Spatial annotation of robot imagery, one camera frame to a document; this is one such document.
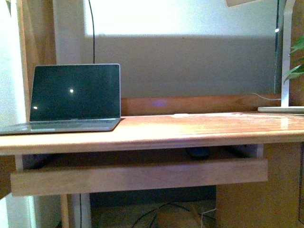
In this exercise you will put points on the green plant leaves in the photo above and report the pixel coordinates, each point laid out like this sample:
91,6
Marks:
298,70

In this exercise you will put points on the grey open laptop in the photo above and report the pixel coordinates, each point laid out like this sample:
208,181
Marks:
73,98

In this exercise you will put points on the white desk lamp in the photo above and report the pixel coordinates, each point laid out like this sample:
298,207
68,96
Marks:
285,29

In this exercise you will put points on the wooden pull-out keyboard tray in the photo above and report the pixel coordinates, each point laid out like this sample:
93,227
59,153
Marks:
90,172

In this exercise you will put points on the white round desk grommet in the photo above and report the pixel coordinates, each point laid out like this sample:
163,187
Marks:
180,115

